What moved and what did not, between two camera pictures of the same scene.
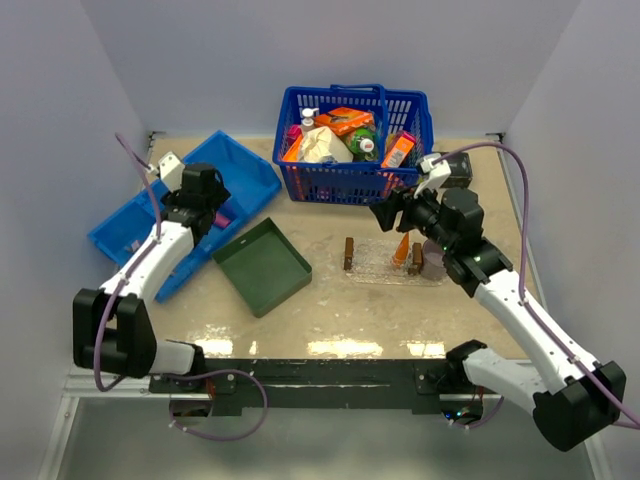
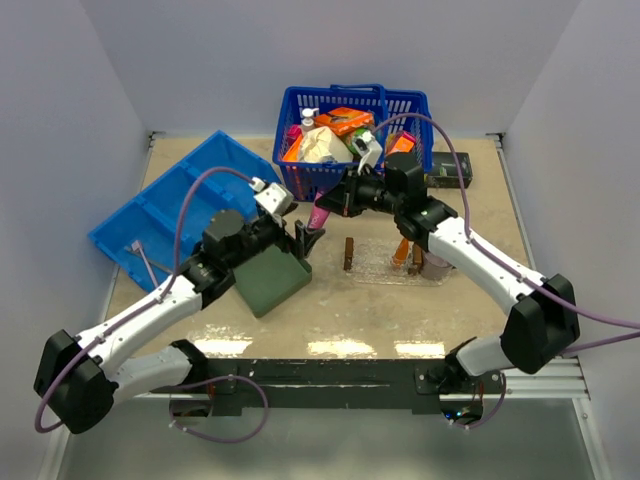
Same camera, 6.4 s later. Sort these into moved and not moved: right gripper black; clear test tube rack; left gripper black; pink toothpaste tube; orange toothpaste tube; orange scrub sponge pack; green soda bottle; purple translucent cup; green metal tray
Moved: right gripper black; left gripper black; pink toothpaste tube
Not moved: purple translucent cup; clear test tube rack; orange toothpaste tube; green metal tray; green soda bottle; orange scrub sponge pack
